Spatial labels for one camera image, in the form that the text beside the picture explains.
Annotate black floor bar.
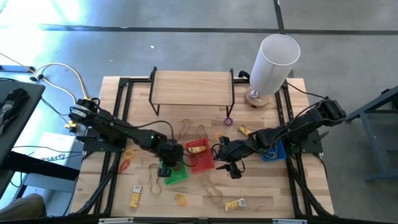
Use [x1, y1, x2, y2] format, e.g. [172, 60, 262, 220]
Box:
[0, 64, 35, 74]

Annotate red plastic basket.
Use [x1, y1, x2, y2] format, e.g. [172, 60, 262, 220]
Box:
[185, 138, 216, 174]

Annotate blue-grey metal table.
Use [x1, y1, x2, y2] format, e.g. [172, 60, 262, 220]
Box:
[345, 84, 398, 184]

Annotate blue plastic basket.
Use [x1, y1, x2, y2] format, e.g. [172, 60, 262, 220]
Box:
[260, 139, 287, 162]

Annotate wooden shelf riser black legs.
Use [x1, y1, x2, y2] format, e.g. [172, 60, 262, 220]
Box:
[148, 66, 236, 118]

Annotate yellow cable connector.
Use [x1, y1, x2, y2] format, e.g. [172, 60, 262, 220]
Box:
[64, 120, 78, 133]

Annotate black glove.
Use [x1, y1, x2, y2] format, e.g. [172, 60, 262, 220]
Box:
[0, 88, 30, 134]

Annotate amber spiral wrist coil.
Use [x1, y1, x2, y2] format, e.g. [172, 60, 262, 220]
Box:
[174, 194, 189, 208]

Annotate beige curved track piece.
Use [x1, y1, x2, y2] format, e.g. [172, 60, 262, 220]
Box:
[198, 174, 224, 205]

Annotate white shade table lamp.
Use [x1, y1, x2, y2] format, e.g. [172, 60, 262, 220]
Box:
[244, 33, 302, 109]

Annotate dark side table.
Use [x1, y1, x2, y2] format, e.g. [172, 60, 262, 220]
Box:
[0, 79, 81, 215]

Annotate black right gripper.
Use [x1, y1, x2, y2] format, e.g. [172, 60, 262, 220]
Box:
[215, 136, 249, 180]

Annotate white cardboard box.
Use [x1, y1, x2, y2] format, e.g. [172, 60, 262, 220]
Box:
[30, 132, 85, 163]

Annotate long black cable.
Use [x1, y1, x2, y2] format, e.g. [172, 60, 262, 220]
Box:
[285, 81, 327, 102]

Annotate green plastic basket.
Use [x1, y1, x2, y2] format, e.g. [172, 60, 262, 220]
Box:
[159, 160, 190, 186]

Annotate yellow floor cable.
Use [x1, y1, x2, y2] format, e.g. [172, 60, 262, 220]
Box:
[0, 52, 91, 103]

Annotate black aluminium table frame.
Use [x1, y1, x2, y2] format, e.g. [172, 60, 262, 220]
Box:
[70, 75, 336, 224]

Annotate white frame bracket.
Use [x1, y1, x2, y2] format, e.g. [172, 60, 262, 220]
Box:
[272, 218, 308, 224]
[98, 217, 134, 224]

